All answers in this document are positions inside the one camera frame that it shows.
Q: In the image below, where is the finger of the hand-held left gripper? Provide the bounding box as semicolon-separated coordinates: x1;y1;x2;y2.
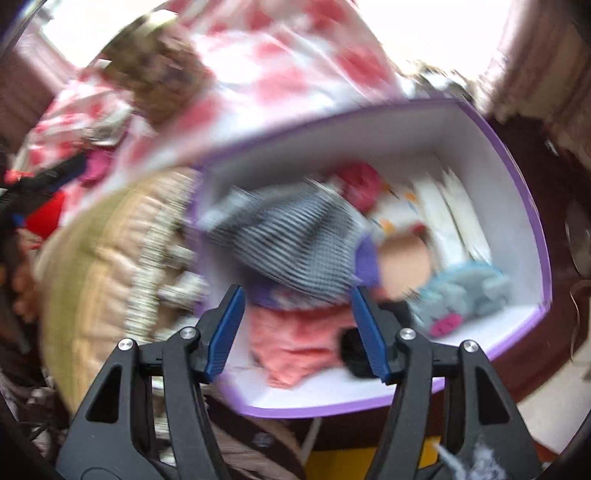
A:
0;154;89;206

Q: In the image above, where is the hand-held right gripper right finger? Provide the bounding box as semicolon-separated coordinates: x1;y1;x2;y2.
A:
350;286;544;480

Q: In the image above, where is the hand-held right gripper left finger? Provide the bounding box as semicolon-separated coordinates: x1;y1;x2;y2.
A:
55;284;247;480

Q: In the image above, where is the red cloth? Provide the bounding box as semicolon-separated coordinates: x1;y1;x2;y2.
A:
22;191;71;241

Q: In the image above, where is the pink cloth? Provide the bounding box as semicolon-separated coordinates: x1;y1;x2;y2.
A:
248;302;354;389

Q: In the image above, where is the light teal fuzzy cloth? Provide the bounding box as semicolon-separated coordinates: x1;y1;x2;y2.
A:
410;260;512;339

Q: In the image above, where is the black white checkered cloth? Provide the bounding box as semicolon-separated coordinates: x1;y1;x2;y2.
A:
202;181;371;306

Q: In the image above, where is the purple box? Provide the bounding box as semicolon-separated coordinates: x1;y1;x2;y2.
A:
187;99;553;419

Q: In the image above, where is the red soft item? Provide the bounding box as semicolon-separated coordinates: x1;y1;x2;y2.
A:
333;161;385;209

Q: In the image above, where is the magenta item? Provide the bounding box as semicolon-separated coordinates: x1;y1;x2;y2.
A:
82;149;117;186

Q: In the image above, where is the peach round pad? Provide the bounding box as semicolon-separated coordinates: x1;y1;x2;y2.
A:
375;230;440;302

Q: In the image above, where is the beige fringed cushion cover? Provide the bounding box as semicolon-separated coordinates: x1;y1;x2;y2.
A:
36;168;219;418

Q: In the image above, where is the person's striped brown clothing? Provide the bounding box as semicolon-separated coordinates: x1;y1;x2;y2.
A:
207;413;308;480

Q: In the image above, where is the white polka dot pouch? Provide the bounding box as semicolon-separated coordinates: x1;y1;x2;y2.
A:
368;184;445;241

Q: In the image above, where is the yellow object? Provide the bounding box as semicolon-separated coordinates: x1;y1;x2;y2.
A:
306;435;440;480

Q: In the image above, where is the glass jar with gold lid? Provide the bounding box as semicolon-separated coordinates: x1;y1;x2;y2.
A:
102;11;209;126

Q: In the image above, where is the red white checkered tablecloth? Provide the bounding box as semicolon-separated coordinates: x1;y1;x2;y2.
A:
22;0;408;234

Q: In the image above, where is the patterned pink curtain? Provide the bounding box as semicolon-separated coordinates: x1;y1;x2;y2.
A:
479;0;591;155

